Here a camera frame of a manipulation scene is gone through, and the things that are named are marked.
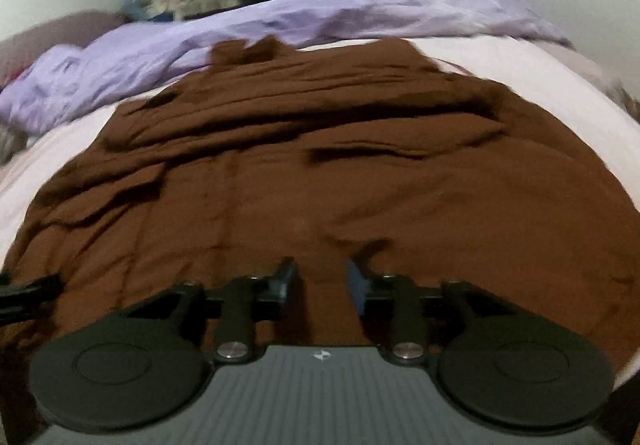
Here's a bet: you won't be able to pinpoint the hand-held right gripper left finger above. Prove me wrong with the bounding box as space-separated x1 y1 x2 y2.
120 257 301 367

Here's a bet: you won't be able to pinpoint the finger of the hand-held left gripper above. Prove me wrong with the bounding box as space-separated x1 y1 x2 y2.
0 272 64 324

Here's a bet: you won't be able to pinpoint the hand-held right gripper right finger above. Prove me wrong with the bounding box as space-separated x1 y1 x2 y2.
346 257 522 367

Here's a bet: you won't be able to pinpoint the brown garment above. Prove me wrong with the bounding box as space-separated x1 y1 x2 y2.
0 36 640 376

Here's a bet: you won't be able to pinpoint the purple duvet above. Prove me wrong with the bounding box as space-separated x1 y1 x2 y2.
0 0 574 134

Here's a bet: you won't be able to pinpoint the pink printed bed sheet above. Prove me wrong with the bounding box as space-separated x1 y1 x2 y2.
0 38 640 398

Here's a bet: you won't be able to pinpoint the blue and white plush toys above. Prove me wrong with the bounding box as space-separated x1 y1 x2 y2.
120 0 202 24

